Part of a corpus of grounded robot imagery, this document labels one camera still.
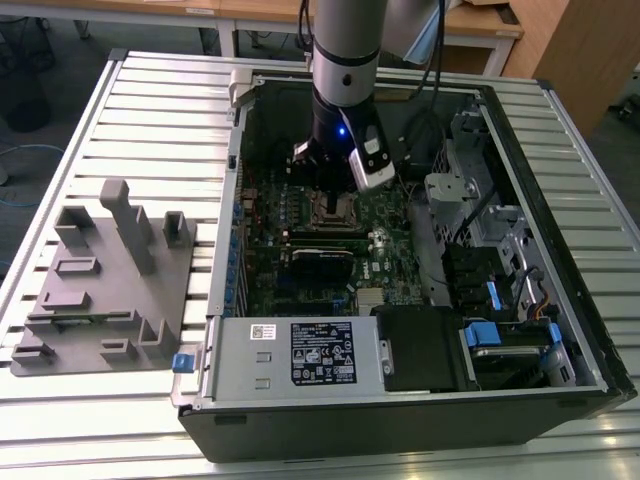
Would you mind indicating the wooden desk white frame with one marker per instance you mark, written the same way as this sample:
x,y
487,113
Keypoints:
x,y
100,6
480,25

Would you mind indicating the black graphics card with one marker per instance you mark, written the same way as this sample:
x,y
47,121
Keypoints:
x,y
320,270

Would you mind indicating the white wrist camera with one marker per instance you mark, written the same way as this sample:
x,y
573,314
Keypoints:
x,y
375,160

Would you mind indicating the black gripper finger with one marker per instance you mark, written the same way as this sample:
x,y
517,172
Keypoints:
x,y
304,152

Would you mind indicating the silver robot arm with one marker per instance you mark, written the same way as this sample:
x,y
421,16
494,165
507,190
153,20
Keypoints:
x,y
345,45

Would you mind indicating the CPU socket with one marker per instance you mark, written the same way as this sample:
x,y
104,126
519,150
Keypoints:
x,y
309,202

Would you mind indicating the green RAM stick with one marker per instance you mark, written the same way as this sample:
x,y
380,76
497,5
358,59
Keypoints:
x,y
325,242
72,321

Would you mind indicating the hard disk in blue carrier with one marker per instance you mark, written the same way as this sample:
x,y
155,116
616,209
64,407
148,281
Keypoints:
x,y
481,334

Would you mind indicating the square CPU chip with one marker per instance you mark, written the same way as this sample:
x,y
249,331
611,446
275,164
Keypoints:
x,y
324,207

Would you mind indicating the silver metal bracket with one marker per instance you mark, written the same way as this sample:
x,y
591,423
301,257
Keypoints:
x,y
445,187

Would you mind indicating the green motherboard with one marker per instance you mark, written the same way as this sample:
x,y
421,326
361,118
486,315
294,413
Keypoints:
x,y
395,250

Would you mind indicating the black office chair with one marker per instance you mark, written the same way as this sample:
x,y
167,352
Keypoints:
x,y
25,75

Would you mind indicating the wooden cabinet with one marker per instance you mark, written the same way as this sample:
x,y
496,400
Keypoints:
x,y
575,50

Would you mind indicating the grey parts rack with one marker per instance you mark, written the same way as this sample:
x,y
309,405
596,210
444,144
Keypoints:
x,y
115,300

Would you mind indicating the blue power supply latch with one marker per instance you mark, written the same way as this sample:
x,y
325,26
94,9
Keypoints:
x,y
182,362

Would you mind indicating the grey case latch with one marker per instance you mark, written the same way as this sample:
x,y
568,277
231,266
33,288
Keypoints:
x,y
240,85

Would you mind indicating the silver chipset heatsink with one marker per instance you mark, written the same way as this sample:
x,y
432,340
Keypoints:
x,y
371,296

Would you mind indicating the black chair base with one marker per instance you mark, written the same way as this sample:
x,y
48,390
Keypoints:
x,y
625,107

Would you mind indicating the blue disk bay latch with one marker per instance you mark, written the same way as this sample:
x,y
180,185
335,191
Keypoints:
x,y
492,295

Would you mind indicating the black disk bay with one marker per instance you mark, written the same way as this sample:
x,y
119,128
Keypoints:
x,y
470,270

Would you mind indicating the silver power supply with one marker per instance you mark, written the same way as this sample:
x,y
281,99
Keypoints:
x,y
240,360

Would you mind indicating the black PC case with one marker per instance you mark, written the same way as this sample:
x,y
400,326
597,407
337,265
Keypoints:
x,y
400,430

